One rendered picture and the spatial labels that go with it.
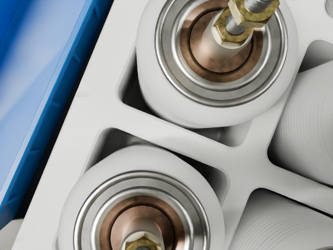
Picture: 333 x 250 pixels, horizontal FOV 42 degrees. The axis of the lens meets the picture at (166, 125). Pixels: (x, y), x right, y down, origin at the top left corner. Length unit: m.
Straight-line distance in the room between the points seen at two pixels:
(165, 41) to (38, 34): 0.29
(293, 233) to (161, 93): 0.11
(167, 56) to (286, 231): 0.13
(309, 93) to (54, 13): 0.31
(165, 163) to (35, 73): 0.29
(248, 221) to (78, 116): 0.15
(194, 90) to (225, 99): 0.02
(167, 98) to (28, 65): 0.29
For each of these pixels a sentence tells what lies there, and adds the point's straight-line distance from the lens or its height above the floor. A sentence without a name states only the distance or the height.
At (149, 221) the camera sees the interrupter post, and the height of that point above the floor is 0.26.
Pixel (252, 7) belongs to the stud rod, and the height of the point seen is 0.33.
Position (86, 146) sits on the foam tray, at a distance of 0.32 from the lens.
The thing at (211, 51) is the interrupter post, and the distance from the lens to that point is 0.24.
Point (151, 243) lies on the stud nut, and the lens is 0.21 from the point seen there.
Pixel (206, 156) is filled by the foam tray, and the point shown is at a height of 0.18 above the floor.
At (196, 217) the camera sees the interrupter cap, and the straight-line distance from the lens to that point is 0.25.
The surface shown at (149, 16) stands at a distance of 0.25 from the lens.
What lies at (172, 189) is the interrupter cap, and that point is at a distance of 0.24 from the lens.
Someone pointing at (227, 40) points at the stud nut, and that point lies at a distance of 0.21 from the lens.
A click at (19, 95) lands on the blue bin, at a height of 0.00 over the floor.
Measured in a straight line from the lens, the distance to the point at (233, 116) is 0.25.
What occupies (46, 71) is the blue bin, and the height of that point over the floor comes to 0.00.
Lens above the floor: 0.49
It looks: 87 degrees down
